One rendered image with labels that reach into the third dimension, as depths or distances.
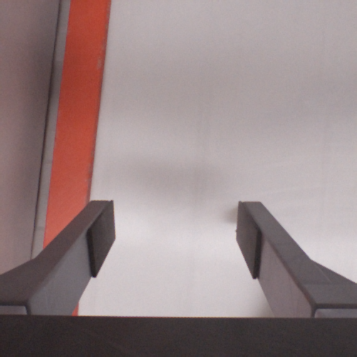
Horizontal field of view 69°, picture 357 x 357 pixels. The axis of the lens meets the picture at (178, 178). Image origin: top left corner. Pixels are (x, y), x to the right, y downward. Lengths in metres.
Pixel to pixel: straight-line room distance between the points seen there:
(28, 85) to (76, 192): 0.15
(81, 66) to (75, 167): 0.13
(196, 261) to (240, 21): 0.31
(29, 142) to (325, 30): 0.41
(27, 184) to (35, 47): 0.18
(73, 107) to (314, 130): 0.31
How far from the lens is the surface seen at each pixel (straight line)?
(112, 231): 0.16
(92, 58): 0.39
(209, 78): 0.36
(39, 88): 0.43
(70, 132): 0.38
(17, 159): 0.39
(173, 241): 0.34
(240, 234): 0.16
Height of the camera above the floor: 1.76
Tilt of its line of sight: 1 degrees down
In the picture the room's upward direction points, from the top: 174 degrees counter-clockwise
